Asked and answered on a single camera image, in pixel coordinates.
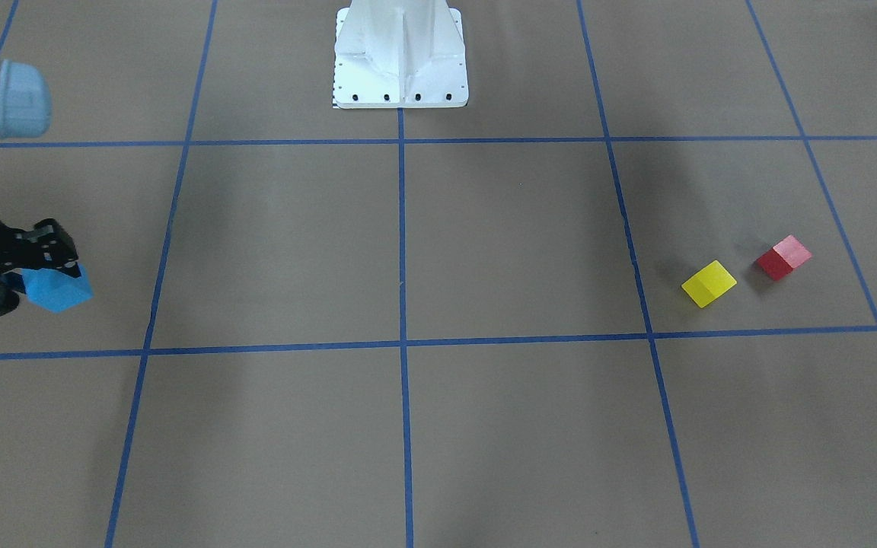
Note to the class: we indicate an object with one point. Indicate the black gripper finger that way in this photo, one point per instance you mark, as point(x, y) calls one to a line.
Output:
point(46, 246)

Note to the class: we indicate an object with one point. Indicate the blue wooden block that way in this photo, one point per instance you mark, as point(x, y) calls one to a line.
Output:
point(50, 289)

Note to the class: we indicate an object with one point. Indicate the red wooden block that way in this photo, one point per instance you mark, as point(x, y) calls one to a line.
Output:
point(783, 258)

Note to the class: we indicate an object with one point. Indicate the yellow wooden block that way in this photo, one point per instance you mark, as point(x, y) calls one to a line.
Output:
point(708, 284)

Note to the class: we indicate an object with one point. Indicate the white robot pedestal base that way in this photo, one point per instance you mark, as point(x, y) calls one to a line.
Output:
point(399, 55)

